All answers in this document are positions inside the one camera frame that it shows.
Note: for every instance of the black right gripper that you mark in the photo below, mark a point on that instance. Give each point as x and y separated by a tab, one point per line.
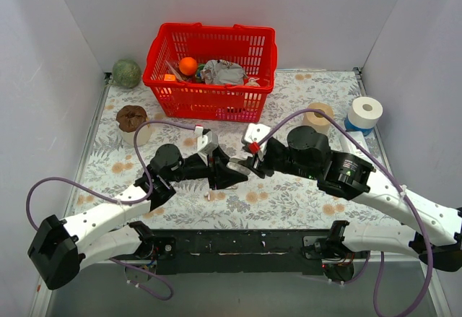
260	160

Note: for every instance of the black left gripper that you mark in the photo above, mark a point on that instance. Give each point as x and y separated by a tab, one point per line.
213	169

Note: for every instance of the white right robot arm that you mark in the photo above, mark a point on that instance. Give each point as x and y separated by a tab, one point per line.
426	231

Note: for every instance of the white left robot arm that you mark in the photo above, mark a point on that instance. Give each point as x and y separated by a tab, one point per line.
61	248

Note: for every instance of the beige paper roll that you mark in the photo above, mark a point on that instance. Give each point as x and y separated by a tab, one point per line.
316	120

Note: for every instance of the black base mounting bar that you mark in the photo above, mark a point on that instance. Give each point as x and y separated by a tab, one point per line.
249	251

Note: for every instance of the crumpled silver foil bag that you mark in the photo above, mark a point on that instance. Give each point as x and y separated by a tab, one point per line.
221	72

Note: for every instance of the floral patterned table mat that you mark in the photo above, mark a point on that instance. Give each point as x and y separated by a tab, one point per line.
281	201

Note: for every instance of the brown topped paper roll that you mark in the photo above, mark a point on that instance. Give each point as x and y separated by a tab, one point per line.
129	119

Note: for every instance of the blue tape roll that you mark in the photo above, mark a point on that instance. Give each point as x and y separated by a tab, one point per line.
351	127

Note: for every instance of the small orange cube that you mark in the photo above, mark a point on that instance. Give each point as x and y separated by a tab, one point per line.
169	78

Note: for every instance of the orange fruit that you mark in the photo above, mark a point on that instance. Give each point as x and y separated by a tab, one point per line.
188	66

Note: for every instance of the red plastic shopping basket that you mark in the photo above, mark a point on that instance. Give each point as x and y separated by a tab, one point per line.
253	48

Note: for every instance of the white toilet paper roll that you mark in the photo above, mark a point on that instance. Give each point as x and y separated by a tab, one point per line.
365	112

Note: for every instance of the green textured ball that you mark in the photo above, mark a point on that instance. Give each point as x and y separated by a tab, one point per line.
126	73

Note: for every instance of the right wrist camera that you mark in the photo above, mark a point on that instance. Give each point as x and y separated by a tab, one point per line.
254	133

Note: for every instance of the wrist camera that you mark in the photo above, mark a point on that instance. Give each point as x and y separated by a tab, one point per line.
207	142
254	133

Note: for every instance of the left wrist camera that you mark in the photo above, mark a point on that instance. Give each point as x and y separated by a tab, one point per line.
207	142

